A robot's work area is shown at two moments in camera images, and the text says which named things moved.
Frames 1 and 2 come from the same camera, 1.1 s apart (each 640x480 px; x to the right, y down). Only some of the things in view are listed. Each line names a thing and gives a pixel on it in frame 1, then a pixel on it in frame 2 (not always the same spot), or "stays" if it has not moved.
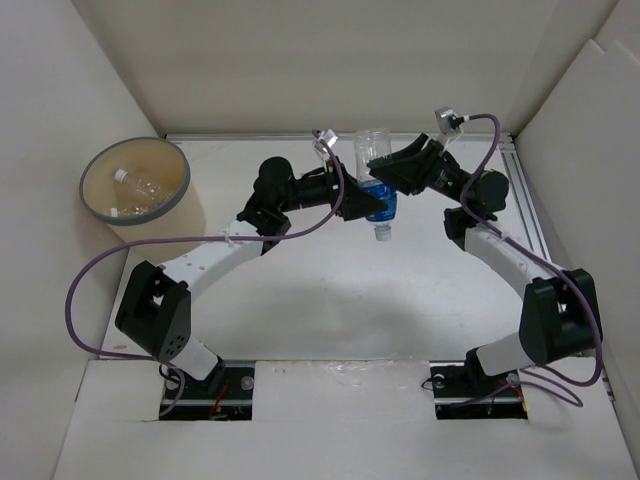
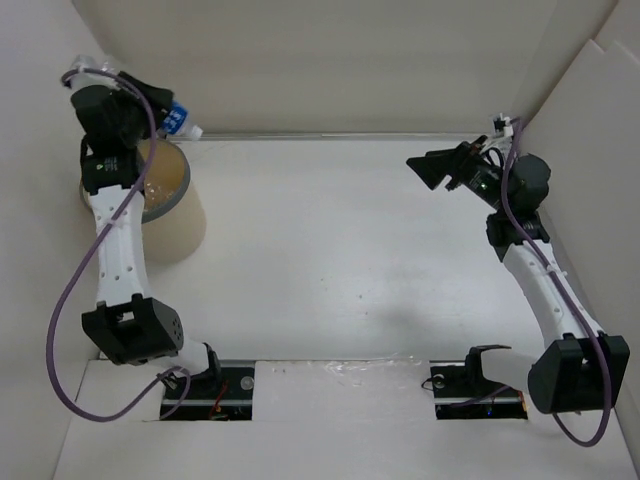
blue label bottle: (371, 145) to (175, 123)
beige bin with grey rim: (140, 186) stays
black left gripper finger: (358, 202) to (162, 98)
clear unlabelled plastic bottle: (144, 186) stays
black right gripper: (406, 168) to (436, 165)
